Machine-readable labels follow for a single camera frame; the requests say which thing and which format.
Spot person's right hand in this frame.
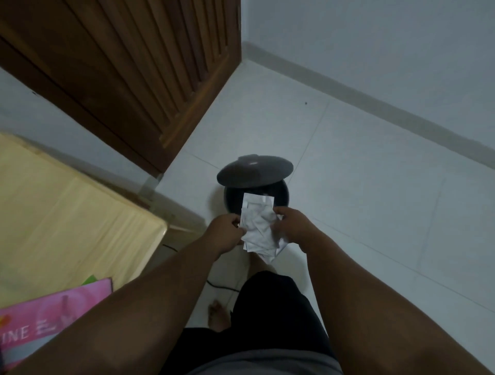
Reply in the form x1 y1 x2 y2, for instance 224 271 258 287
273 206 324 255

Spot person's left hand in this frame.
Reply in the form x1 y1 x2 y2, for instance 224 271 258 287
203 213 246 256

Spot black pedal trash bin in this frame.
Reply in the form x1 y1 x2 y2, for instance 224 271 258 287
216 154 294 215

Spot person's right forearm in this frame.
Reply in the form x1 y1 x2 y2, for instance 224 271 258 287
299 231 492 375

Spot person's bare foot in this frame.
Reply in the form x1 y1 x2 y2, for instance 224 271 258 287
208 300 234 334

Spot pink magazine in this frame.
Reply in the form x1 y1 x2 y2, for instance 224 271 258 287
0 277 113 372

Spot person's left forearm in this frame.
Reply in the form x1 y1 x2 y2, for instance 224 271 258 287
8 236 222 375

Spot black cable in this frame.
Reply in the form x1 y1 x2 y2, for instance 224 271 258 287
162 243 241 291

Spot person's black shorts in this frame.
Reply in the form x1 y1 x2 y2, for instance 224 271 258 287
160 270 336 375

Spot brown wooden door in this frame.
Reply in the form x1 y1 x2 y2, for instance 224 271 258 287
0 0 243 178

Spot light wooden table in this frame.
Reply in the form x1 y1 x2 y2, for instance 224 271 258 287
0 132 168 310

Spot white paper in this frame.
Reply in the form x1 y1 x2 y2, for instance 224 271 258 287
240 193 290 266

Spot person's grey shirt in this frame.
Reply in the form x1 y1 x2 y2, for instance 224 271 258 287
186 349 344 375

